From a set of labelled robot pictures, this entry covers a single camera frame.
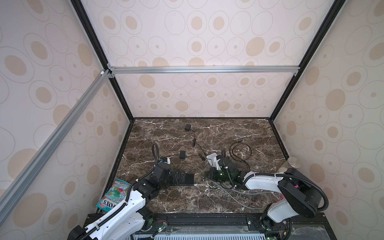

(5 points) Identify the aluminium crossbar back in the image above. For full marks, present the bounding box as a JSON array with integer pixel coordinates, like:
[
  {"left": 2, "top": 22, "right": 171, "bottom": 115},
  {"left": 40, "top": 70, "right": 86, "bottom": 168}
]
[{"left": 111, "top": 66, "right": 300, "bottom": 75}]

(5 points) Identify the green snack packet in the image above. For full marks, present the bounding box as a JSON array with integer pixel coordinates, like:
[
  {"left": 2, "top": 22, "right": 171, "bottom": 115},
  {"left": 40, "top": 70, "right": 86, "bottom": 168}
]
[{"left": 96, "top": 179, "right": 130, "bottom": 212}]

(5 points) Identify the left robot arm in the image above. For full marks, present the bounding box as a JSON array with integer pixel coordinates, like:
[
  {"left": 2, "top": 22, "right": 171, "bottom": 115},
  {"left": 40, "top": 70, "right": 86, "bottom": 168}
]
[{"left": 68, "top": 143, "right": 171, "bottom": 240}]

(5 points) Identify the far adapter black cable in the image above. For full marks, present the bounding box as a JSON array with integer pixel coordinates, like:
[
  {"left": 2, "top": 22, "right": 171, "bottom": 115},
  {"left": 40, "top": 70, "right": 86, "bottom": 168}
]
[{"left": 190, "top": 131, "right": 208, "bottom": 159}]

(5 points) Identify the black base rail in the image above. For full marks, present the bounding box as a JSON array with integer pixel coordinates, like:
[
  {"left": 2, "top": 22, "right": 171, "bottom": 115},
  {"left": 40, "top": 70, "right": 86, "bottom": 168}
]
[{"left": 68, "top": 208, "right": 336, "bottom": 240}]

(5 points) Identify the black corner frame post left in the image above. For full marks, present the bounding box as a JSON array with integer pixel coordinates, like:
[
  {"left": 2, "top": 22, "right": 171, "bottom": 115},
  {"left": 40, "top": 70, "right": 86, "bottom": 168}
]
[{"left": 70, "top": 0, "right": 135, "bottom": 122}]

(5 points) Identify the aluminium crossbar left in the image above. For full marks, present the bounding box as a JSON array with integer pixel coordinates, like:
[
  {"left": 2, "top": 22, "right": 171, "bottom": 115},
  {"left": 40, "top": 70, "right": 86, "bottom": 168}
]
[{"left": 1, "top": 69, "right": 111, "bottom": 225}]

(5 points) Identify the white rectangular box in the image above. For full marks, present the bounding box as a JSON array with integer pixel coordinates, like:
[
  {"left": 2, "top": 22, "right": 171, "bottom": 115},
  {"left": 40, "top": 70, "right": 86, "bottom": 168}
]
[{"left": 207, "top": 153, "right": 220, "bottom": 170}]

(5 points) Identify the black power adapter near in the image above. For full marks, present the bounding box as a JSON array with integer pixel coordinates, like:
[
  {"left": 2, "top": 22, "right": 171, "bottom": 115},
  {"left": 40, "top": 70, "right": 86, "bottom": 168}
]
[{"left": 179, "top": 151, "right": 187, "bottom": 160}]

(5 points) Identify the black corner frame post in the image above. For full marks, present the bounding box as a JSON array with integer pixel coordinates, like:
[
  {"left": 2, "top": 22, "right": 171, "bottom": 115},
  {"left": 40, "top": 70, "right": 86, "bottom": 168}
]
[
  {"left": 70, "top": 0, "right": 135, "bottom": 122},
  {"left": 270, "top": 0, "right": 347, "bottom": 123}
]

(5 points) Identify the aluminium crossbar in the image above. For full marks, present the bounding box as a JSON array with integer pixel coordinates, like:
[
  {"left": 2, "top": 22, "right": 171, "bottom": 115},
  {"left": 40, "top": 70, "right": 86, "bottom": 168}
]
[
  {"left": 111, "top": 66, "right": 300, "bottom": 75},
  {"left": 1, "top": 69, "right": 111, "bottom": 225}
]

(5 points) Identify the black network switch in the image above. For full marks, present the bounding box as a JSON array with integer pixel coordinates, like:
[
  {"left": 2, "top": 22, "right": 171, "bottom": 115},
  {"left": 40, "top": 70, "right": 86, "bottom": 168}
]
[{"left": 171, "top": 171, "right": 194, "bottom": 186}]

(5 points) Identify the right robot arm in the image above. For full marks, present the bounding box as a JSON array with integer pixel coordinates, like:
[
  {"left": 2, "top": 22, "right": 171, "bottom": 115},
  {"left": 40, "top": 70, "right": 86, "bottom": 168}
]
[{"left": 207, "top": 154, "right": 329, "bottom": 230}]

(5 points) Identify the black adapter cable with plug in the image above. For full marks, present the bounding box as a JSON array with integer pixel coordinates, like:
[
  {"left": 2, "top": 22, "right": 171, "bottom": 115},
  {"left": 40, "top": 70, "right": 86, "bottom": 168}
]
[{"left": 185, "top": 153, "right": 211, "bottom": 164}]

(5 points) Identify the black corner frame post right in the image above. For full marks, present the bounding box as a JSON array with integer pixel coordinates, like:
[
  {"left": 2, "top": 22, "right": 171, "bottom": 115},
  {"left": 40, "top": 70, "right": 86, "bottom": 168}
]
[{"left": 270, "top": 0, "right": 347, "bottom": 123}]

